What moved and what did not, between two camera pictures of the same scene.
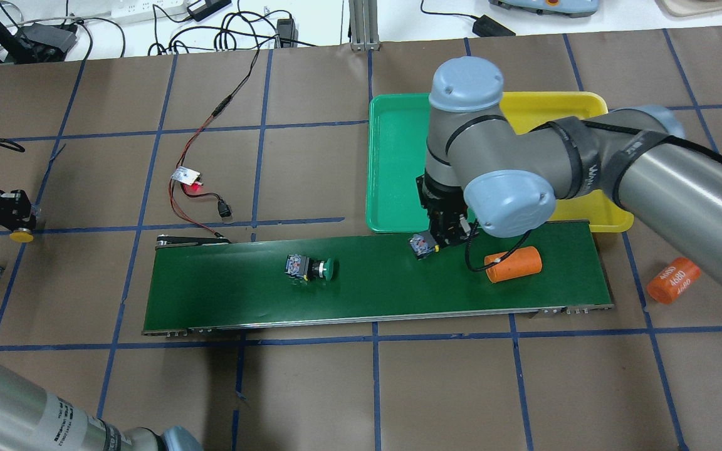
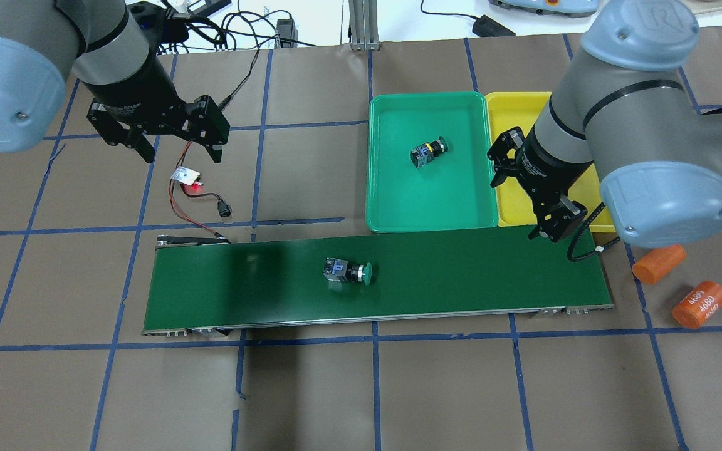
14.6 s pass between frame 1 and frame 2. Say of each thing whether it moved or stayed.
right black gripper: moved
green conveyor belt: stayed
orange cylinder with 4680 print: moved
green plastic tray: stayed
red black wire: stayed
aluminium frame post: stayed
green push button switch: moved
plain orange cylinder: moved
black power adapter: stayed
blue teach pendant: stayed
